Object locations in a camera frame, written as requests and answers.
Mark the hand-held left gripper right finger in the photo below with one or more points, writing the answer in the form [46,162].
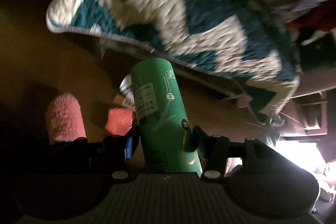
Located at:
[196,139]

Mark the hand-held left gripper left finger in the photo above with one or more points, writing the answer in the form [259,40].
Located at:
[128,146]

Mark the green cylindrical can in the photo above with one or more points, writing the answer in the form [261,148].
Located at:
[162,113]

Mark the pink fuzzy slipper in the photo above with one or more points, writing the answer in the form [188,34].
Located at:
[65,119]
[119,120]

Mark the yellow wrapper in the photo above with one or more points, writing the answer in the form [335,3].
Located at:
[119,99]

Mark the silver yellow small item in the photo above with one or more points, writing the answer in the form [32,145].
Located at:
[126,87]

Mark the low bench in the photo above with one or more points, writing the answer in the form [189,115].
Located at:
[223,86]

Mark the zigzag quilted blanket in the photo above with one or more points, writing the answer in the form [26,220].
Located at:
[183,37]

